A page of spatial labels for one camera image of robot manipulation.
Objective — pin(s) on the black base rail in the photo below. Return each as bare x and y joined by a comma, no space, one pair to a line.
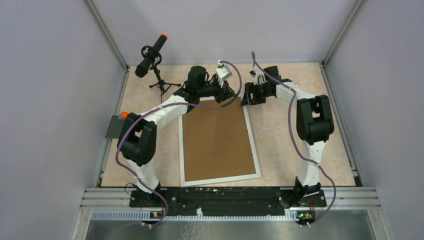
225,201

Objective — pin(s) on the black microphone orange tip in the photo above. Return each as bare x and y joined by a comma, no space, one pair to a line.
151,56

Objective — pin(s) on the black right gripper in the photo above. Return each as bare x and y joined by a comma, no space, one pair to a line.
247,100

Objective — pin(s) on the aluminium front rail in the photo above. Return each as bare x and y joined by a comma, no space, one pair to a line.
341,213

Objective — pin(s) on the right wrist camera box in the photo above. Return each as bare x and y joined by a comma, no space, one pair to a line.
259,77

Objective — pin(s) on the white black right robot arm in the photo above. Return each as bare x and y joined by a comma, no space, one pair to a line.
314,122

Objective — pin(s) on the white picture frame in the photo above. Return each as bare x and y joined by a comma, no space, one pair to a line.
253,149

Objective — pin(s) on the orange curved toy block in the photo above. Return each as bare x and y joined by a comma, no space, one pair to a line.
123,115

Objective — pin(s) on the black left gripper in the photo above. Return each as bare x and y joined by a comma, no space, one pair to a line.
224,93

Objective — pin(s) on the black microphone tripod stand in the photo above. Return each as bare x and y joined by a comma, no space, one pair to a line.
161,84

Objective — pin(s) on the brown frame backing board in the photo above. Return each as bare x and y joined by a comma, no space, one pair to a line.
218,142

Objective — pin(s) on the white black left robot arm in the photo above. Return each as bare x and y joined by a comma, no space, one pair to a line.
137,142

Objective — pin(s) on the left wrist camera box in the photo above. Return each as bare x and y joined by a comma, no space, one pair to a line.
222,72

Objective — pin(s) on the grey lego baseplate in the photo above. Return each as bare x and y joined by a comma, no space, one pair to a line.
115,127

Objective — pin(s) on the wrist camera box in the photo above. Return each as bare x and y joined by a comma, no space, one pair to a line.
259,77
222,72

